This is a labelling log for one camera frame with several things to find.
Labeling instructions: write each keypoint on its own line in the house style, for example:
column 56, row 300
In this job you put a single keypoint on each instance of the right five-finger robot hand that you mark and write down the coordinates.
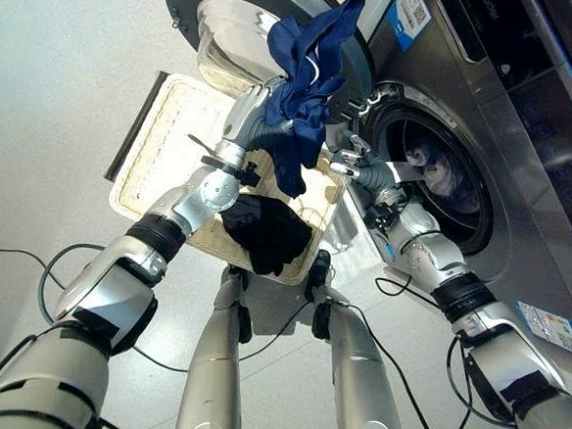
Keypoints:
column 374, row 174

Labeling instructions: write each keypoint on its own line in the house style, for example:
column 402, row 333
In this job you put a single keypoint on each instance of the left five-finger robot hand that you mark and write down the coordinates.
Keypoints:
column 244, row 116

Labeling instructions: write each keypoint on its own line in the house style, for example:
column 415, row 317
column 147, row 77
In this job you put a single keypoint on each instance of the dark blue garment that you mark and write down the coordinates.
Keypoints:
column 299, row 102

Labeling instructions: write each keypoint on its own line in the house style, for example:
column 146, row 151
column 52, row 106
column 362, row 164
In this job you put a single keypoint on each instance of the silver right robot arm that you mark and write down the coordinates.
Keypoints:
column 493, row 347

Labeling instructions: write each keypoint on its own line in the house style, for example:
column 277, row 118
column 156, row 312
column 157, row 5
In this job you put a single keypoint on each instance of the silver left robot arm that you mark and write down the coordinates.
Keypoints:
column 114, row 286

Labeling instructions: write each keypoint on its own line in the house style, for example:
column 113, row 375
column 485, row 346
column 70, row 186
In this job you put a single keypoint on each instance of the clothes inside drum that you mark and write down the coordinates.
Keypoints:
column 441, row 171

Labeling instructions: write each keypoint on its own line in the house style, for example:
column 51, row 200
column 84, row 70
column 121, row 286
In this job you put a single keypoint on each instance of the round washing machine door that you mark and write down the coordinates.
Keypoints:
column 235, row 34

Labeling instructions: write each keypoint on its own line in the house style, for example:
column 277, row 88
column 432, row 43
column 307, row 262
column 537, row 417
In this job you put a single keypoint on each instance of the silver front-load washing machine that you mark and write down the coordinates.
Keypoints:
column 506, row 156

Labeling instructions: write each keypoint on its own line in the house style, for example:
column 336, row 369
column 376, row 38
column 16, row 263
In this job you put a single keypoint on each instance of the white woven laundry basket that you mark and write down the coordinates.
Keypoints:
column 173, row 138

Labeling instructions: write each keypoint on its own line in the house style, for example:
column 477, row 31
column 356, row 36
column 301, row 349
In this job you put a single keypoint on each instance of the black garment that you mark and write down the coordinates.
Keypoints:
column 267, row 235

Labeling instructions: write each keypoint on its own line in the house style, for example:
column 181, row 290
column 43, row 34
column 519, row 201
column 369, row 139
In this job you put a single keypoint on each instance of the blue white QR sticker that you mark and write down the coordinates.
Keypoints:
column 408, row 14

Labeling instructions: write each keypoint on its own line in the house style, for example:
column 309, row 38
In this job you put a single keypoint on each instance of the silver right robot leg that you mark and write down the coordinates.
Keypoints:
column 363, row 372

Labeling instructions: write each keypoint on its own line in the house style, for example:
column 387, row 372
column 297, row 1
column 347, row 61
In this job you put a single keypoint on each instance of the silver robot leg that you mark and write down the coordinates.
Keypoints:
column 214, row 366
column 363, row 372

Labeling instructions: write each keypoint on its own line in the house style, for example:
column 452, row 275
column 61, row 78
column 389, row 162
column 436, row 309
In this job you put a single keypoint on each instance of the blue white energy label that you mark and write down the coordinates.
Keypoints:
column 553, row 329

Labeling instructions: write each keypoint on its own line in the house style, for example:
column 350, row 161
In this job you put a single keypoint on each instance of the silver left robot leg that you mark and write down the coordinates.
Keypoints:
column 214, row 366

